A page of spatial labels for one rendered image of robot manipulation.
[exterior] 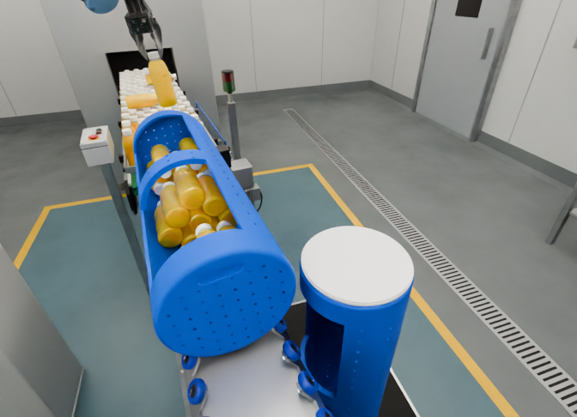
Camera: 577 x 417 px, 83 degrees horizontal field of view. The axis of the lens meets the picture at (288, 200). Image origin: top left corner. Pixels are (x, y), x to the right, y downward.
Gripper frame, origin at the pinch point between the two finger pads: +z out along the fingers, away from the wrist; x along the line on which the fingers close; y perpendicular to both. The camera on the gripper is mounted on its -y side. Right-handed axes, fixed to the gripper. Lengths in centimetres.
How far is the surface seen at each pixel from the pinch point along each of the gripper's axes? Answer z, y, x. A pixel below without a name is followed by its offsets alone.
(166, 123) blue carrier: 22.9, 7.2, -2.6
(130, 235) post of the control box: 84, -2, -41
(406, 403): 123, 92, 69
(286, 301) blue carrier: 28, 90, 26
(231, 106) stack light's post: 42, -39, 23
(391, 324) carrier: 40, 95, 49
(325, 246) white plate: 33, 74, 40
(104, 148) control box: 33.4, -1.9, -31.6
